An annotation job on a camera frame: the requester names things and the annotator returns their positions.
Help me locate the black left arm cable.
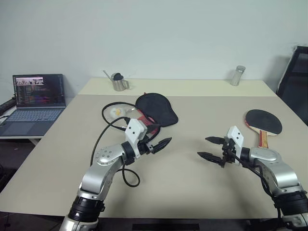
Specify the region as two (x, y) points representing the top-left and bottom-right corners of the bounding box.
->
(90, 102), (141, 188)

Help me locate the stainless steel pitcher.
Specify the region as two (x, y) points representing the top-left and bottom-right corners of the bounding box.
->
(111, 73), (130, 92)

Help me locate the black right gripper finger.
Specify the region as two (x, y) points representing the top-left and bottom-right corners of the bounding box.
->
(197, 151), (223, 166)
(205, 136), (227, 145)

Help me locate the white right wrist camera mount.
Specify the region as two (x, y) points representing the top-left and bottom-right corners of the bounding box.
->
(227, 125), (245, 167)

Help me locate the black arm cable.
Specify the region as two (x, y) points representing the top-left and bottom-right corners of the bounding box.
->
(228, 153), (283, 221)
(90, 102), (141, 188)

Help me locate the black rod-shaped object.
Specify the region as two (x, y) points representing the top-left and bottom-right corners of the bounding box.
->
(0, 97), (17, 115)

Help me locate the black and red paddle case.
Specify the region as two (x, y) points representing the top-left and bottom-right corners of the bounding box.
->
(134, 92), (179, 142)

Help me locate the white side table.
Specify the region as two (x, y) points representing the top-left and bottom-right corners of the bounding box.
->
(0, 96), (70, 146)

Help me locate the grey open laptop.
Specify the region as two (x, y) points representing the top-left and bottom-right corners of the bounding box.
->
(0, 74), (67, 137)

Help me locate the black office chair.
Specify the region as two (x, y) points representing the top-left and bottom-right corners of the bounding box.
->
(276, 45), (308, 127)

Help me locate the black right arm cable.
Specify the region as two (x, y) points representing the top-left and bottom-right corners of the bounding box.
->
(228, 153), (283, 221)

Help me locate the metal cylinder shaker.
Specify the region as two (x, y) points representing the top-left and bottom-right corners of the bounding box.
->
(230, 65), (246, 86)

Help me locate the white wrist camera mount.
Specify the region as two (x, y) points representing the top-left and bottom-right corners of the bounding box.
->
(227, 125), (245, 167)
(125, 118), (148, 159)

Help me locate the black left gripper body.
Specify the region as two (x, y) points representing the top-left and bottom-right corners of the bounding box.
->
(138, 139), (155, 156)

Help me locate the table tennis paddle black rubber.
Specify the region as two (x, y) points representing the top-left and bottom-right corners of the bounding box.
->
(244, 109), (282, 149)

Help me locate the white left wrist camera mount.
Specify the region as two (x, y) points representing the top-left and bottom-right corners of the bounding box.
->
(125, 118), (148, 159)

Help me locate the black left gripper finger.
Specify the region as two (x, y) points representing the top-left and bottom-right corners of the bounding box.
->
(152, 137), (173, 154)

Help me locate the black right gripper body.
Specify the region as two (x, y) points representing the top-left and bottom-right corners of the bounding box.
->
(219, 137), (238, 169)

